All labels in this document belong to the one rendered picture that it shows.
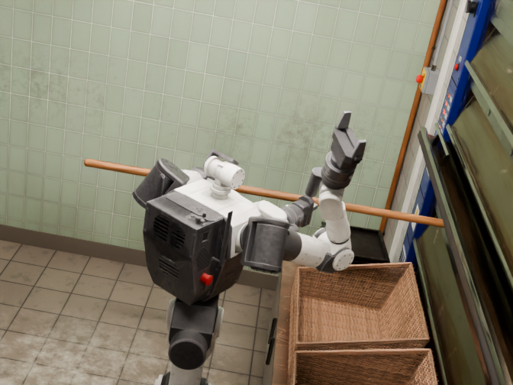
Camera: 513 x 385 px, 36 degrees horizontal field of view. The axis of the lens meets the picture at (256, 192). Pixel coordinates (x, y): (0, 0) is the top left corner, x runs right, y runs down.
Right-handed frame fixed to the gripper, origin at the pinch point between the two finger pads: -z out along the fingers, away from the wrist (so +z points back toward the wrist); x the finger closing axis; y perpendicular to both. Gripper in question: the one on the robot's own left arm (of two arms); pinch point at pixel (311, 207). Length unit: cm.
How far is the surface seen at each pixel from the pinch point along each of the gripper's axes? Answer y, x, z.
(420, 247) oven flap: 24, 24, -54
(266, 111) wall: -91, 12, -94
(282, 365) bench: 9, 61, 11
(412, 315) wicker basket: 38, 40, -30
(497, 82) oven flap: 43, -57, -30
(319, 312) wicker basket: -2, 60, -29
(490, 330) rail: 89, -25, 60
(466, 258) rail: 70, -25, 32
